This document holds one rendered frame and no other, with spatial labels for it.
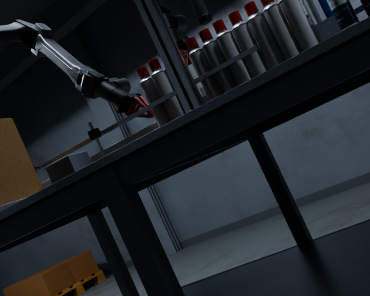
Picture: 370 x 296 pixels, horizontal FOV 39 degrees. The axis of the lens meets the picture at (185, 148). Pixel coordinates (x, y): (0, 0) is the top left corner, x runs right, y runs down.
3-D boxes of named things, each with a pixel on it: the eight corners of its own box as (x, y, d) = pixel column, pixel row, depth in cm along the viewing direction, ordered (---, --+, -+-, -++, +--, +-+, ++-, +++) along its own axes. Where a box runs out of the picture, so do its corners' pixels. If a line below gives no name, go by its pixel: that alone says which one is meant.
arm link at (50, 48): (27, 49, 197) (32, 22, 192) (40, 50, 201) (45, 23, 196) (83, 101, 171) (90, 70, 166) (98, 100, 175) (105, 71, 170)
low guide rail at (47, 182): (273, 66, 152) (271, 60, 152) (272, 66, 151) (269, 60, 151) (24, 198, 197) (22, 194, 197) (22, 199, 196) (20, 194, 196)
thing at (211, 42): (242, 87, 155) (213, 27, 156) (236, 88, 150) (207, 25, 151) (227, 96, 157) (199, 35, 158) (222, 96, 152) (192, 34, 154)
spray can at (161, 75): (190, 114, 162) (162, 56, 163) (181, 117, 158) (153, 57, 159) (178, 121, 165) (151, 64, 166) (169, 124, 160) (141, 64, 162)
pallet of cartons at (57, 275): (112, 275, 647) (98, 245, 649) (60, 307, 577) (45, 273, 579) (58, 294, 717) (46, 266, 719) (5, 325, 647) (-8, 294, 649)
